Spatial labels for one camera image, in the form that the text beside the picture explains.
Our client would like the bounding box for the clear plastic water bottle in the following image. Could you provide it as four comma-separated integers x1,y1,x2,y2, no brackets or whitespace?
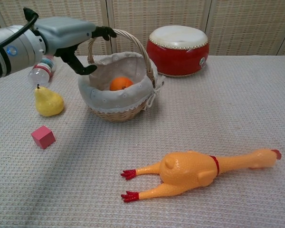
28,56,57,87

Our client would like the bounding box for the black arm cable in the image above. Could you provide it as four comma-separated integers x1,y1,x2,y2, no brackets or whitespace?
0,7,39,56

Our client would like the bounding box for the pink wooden cube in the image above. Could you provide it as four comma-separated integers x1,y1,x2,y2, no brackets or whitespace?
30,125,57,150

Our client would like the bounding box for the orange fruit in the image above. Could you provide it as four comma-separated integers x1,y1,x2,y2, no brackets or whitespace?
109,76,134,92

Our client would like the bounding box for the white textured tablecloth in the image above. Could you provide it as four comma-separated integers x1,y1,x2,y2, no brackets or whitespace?
0,55,285,228

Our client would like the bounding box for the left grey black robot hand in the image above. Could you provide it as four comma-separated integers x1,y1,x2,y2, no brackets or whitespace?
33,16,117,75

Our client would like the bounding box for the wicker basket with cloth liner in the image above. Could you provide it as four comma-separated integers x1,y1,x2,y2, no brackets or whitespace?
77,28,166,123

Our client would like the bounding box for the red drum with white skin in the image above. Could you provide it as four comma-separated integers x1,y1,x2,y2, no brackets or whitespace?
146,25,210,77

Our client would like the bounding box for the yellow rubber chicken toy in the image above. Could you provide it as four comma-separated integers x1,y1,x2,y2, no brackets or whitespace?
120,148,282,203

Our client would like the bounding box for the yellow pear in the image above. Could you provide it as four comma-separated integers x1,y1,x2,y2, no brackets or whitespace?
34,85,65,117

